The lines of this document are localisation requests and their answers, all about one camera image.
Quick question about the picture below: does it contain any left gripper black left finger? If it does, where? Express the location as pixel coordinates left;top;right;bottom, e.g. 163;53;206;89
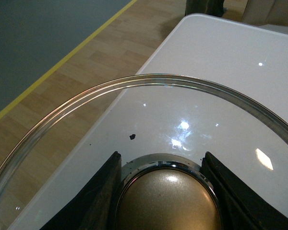
41;152;121;230

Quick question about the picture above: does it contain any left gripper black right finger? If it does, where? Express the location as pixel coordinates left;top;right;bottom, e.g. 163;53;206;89
201;152;288;230

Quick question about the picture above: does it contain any left beige upholstered chair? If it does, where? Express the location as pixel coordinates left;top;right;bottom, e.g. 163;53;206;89
241;0;288;35

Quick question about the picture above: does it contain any person in dark jacket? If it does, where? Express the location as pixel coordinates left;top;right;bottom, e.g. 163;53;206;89
185;0;227;17

